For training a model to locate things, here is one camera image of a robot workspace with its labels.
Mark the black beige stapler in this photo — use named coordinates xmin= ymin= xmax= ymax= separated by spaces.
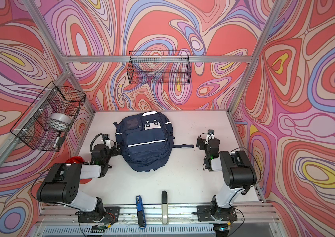
xmin=161 ymin=191 xmax=168 ymax=225

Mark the red cup with markers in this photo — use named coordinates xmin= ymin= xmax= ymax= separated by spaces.
xmin=65 ymin=156 xmax=92 ymax=184

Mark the marker in basket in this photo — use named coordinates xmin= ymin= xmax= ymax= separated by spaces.
xmin=53 ymin=132 xmax=61 ymax=149

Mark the blue stapler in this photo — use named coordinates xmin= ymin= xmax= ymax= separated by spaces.
xmin=136 ymin=196 xmax=146 ymax=230

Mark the white tape roll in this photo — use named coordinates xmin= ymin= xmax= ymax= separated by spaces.
xmin=47 ymin=113 xmax=72 ymax=132

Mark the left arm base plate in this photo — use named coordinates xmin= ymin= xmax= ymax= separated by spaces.
xmin=75 ymin=206 xmax=121 ymax=224

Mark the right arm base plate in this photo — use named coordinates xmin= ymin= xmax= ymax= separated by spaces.
xmin=193 ymin=205 xmax=238 ymax=223

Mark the wire basket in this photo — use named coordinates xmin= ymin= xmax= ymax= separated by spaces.
xmin=127 ymin=50 xmax=192 ymax=85
xmin=10 ymin=82 xmax=86 ymax=152

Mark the navy blue backpack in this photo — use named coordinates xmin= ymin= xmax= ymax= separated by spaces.
xmin=114 ymin=111 xmax=194 ymax=172

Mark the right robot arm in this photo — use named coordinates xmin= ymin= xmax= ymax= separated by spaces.
xmin=196 ymin=129 xmax=257 ymax=209

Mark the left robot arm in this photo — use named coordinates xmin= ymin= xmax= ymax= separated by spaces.
xmin=36 ymin=133 xmax=121 ymax=216

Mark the left wire basket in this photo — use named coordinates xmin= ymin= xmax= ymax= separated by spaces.
xmin=10 ymin=82 xmax=86 ymax=152

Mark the back wire basket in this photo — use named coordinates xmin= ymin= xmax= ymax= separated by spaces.
xmin=127 ymin=50 xmax=192 ymax=85

